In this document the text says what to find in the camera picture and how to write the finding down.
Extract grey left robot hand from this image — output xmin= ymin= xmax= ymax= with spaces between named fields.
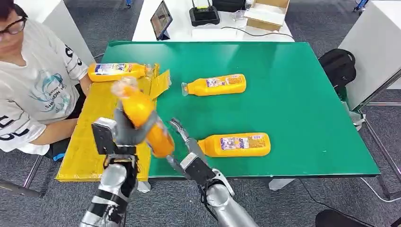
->
xmin=113 ymin=103 xmax=159 ymax=148

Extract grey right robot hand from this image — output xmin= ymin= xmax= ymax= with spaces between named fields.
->
xmin=166 ymin=118 xmax=209 ymax=180

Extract orange drink bottle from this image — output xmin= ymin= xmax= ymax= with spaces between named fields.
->
xmin=197 ymin=132 xmax=271 ymax=158
xmin=111 ymin=77 xmax=175 ymax=159
xmin=181 ymin=74 xmax=247 ymax=97
xmin=87 ymin=62 xmax=155 ymax=83

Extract yellow sheet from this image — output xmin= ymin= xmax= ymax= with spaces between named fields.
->
xmin=55 ymin=64 xmax=172 ymax=183

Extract person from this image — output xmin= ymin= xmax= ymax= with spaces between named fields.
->
xmin=0 ymin=0 xmax=93 ymax=157

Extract green mat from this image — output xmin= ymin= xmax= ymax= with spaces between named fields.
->
xmin=101 ymin=41 xmax=381 ymax=179

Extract white table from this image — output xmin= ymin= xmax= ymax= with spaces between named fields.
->
xmin=131 ymin=0 xmax=296 ymax=43

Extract black tablet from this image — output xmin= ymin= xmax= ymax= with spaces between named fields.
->
xmin=150 ymin=0 xmax=174 ymax=41

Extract white cabinet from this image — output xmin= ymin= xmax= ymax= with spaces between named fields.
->
xmin=14 ymin=0 xmax=96 ymax=66
xmin=338 ymin=0 xmax=401 ymax=111

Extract black device with antennas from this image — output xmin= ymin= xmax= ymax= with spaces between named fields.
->
xmin=189 ymin=0 xmax=221 ymax=27

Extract black case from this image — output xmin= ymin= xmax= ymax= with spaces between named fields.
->
xmin=212 ymin=0 xmax=247 ymax=13

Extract cardboard box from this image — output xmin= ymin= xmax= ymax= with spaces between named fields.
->
xmin=244 ymin=0 xmax=291 ymax=32

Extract black eyeglasses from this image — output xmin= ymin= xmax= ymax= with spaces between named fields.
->
xmin=0 ymin=16 xmax=28 ymax=35

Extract black robot foot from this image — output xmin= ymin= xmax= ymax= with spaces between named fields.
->
xmin=314 ymin=209 xmax=401 ymax=227

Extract black backpack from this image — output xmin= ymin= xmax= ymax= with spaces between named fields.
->
xmin=318 ymin=48 xmax=357 ymax=95

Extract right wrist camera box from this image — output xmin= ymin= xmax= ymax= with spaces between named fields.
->
xmin=180 ymin=152 xmax=218 ymax=188

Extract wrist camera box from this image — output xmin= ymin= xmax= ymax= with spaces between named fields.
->
xmin=91 ymin=117 xmax=119 ymax=156
xmin=180 ymin=152 xmax=218 ymax=188

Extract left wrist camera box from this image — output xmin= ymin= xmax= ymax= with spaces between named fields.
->
xmin=91 ymin=117 xmax=119 ymax=156

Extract metal chair frame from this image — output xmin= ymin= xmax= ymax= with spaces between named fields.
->
xmin=0 ymin=154 xmax=44 ymax=199

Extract black cable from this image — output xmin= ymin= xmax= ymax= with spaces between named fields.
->
xmin=298 ymin=178 xmax=378 ymax=227
xmin=220 ymin=26 xmax=296 ymax=40

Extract metal table frame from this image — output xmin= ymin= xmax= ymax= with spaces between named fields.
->
xmin=350 ymin=69 xmax=401 ymax=202

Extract white cable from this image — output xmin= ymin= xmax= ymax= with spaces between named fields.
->
xmin=359 ymin=177 xmax=401 ymax=203

